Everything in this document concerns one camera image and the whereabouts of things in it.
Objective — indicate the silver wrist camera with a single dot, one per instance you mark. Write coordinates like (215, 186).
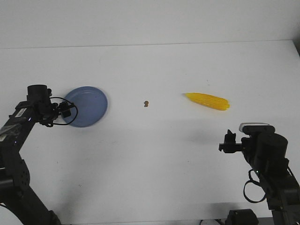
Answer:
(253, 127)

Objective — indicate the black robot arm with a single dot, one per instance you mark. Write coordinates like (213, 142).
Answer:
(16, 195)
(264, 150)

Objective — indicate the white object at table edge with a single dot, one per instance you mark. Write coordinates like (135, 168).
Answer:
(212, 222)

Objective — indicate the blue round plate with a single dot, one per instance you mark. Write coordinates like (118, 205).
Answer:
(91, 105)

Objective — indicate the yellow corn cob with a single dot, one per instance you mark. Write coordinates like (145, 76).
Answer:
(209, 101)

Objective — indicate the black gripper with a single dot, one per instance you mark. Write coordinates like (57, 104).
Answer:
(48, 112)
(229, 145)

